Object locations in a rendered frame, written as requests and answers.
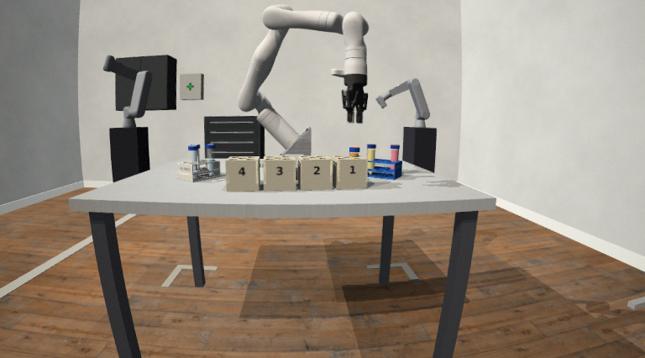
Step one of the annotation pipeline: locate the blue tube rack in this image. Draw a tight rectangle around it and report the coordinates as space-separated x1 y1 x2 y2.
368 159 402 180

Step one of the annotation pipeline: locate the beige tube rack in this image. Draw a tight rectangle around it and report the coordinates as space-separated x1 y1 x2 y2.
178 159 221 182

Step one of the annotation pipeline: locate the beige bucket adapter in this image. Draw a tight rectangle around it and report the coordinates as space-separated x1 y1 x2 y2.
262 156 296 192
331 155 368 190
225 156 260 192
298 155 333 191

